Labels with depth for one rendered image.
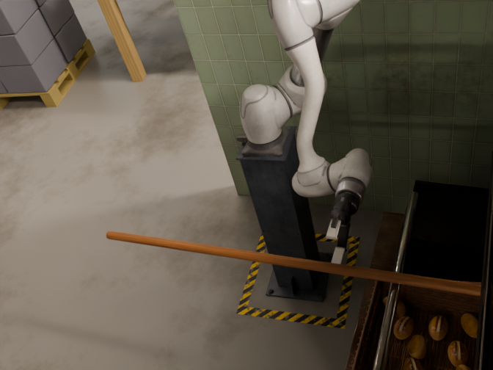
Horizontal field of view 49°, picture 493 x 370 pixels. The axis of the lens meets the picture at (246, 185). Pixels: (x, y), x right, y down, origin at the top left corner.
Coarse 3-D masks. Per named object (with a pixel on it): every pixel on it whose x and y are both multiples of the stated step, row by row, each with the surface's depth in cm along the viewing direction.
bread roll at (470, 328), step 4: (464, 316) 197; (468, 316) 196; (472, 316) 195; (464, 320) 197; (468, 320) 196; (472, 320) 194; (476, 320) 194; (464, 324) 197; (468, 324) 195; (472, 324) 194; (476, 324) 193; (464, 328) 196; (468, 328) 195; (472, 328) 193; (476, 328) 192; (468, 332) 195; (472, 332) 193; (476, 332) 192; (472, 336) 193; (476, 336) 192
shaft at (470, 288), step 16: (128, 240) 183; (144, 240) 181; (160, 240) 179; (176, 240) 178; (224, 256) 170; (240, 256) 168; (256, 256) 166; (272, 256) 164; (336, 272) 156; (352, 272) 154; (368, 272) 153; (384, 272) 151; (432, 288) 147; (448, 288) 144; (464, 288) 143; (480, 288) 142
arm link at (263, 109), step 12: (264, 84) 216; (252, 96) 212; (264, 96) 212; (276, 96) 216; (240, 108) 218; (252, 108) 212; (264, 108) 212; (276, 108) 215; (288, 108) 218; (252, 120) 215; (264, 120) 215; (276, 120) 218; (252, 132) 220; (264, 132) 219; (276, 132) 222
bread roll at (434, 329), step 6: (438, 318) 199; (444, 318) 199; (432, 324) 198; (438, 324) 197; (444, 324) 197; (432, 330) 197; (438, 330) 196; (444, 330) 196; (432, 336) 197; (438, 336) 196; (444, 336) 197
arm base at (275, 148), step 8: (288, 128) 233; (240, 136) 234; (280, 136) 226; (248, 144) 230; (256, 144) 225; (264, 144) 224; (272, 144) 224; (280, 144) 227; (248, 152) 228; (256, 152) 227; (264, 152) 226; (272, 152) 225; (280, 152) 224
